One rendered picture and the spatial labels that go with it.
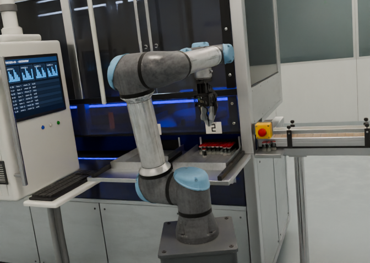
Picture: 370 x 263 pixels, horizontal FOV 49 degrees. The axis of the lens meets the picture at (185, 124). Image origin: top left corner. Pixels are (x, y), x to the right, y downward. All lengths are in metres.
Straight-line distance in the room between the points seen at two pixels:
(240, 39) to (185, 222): 0.95
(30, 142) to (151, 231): 0.84
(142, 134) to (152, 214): 1.08
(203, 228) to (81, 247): 1.48
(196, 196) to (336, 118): 5.41
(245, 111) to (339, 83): 4.63
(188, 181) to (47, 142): 1.08
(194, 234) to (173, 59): 0.58
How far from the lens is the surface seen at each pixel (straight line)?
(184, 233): 1.42
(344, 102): 6.59
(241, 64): 1.97
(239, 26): 1.97
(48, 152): 2.24
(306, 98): 6.61
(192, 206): 1.36
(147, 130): 1.34
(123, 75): 1.29
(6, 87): 1.98
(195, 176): 1.34
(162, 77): 1.24
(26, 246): 3.06
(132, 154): 2.24
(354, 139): 2.08
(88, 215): 2.61
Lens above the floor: 1.42
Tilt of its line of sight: 10 degrees down
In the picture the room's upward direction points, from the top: 6 degrees counter-clockwise
